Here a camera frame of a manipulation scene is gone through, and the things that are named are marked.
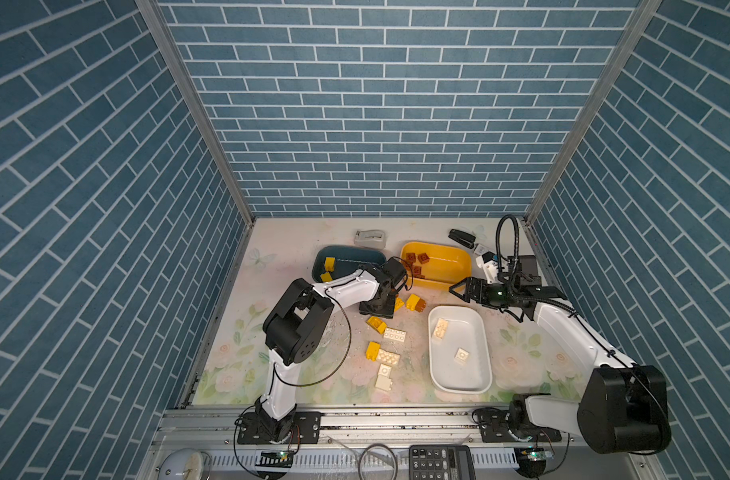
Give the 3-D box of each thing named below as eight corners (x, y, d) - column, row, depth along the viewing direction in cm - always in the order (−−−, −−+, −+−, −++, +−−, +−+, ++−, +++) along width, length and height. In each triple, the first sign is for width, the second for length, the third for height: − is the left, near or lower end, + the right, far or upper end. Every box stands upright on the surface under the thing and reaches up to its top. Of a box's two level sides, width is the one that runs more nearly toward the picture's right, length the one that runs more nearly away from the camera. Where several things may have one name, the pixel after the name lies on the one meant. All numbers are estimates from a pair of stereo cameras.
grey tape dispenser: (354, 245, 115) (353, 238, 111) (357, 232, 120) (356, 224, 116) (384, 249, 114) (384, 241, 110) (386, 235, 119) (386, 227, 115)
